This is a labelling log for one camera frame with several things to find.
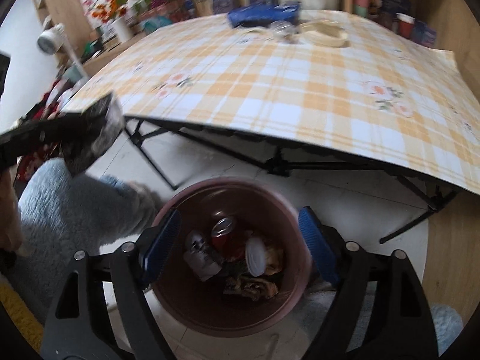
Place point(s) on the red soda can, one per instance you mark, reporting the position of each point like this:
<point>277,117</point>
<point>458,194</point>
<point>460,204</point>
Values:
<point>225,234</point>

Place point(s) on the small blue carton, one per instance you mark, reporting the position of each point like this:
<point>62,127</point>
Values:
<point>425,33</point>

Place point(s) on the white round desk fan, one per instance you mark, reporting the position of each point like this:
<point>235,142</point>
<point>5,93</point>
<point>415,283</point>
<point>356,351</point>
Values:
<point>50,39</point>

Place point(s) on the wooden shelf unit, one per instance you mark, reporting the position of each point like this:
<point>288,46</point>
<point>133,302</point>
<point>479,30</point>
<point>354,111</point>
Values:
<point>442,15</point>

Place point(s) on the dark blue printed box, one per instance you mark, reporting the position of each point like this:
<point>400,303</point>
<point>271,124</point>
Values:
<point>393,2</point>

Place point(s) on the cream tape roll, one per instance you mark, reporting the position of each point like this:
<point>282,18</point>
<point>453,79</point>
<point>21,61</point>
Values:
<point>326,35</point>

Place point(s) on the blue cardboard box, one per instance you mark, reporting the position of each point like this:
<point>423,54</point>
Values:
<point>258,15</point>

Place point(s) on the white plastic lid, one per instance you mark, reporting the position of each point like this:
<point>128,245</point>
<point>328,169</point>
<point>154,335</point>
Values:
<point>257,257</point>

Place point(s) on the person's left leg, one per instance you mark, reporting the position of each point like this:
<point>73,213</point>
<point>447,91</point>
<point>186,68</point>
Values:
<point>75,213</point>

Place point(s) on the brown snack bag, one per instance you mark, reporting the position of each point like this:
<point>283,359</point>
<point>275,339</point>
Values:
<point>251,287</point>

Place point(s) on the clear plastic wrapper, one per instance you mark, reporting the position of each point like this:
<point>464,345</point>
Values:
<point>283,30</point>

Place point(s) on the low wooden cabinet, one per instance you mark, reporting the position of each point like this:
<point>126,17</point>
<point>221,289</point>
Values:
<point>108,54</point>

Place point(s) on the colourful patterned basket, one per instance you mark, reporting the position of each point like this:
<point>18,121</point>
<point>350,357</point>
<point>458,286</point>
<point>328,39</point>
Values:
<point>161,17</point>

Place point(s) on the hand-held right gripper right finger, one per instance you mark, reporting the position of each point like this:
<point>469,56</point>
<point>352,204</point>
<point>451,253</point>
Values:
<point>318,247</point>

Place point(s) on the orange artificial flowers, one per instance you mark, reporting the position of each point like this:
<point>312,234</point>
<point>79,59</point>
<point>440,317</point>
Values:
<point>108,11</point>

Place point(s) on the white ribbed vase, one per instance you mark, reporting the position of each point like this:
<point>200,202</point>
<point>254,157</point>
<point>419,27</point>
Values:
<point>122,28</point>

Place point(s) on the yellow plaid floral tablecloth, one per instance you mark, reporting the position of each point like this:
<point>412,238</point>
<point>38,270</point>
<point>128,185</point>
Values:
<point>281,90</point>

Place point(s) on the brown round waste bin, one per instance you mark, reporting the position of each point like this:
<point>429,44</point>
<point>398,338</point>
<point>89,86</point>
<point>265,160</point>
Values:
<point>187,307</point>

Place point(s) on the yellow cloth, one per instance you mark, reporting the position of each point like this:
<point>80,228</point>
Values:
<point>18,315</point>

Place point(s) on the person's left hand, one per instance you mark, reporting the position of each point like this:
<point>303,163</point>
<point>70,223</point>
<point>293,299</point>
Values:
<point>11,213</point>

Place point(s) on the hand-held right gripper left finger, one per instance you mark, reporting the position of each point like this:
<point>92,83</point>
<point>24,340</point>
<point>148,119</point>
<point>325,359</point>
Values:
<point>161,247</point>

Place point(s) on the white paper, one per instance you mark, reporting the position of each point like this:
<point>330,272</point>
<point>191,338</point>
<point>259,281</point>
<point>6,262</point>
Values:
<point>202,262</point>

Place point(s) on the red paper cup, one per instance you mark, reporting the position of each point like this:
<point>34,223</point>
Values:
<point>405,26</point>

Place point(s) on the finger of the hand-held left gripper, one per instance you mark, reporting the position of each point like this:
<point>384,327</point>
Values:
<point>63,129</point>

